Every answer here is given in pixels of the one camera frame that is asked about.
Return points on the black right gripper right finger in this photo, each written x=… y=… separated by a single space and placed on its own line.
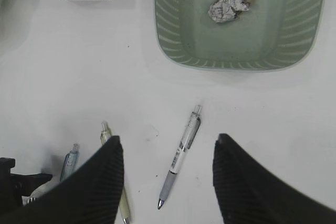
x=246 y=192

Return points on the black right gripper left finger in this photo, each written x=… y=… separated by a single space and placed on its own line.
x=90 y=195

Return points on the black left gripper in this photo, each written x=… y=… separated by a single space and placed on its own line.
x=15 y=186

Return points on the white paper ball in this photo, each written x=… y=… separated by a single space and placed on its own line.
x=222 y=11

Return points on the blue grip ballpoint pen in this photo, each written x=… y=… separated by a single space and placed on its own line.
x=70 y=162

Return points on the cream grip ballpoint pen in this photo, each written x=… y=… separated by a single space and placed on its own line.
x=124 y=208

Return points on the grey grip ballpoint pen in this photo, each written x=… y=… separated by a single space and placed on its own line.
x=185 y=144

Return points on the pale green plastic basket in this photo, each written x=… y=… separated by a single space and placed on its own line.
x=270 y=35

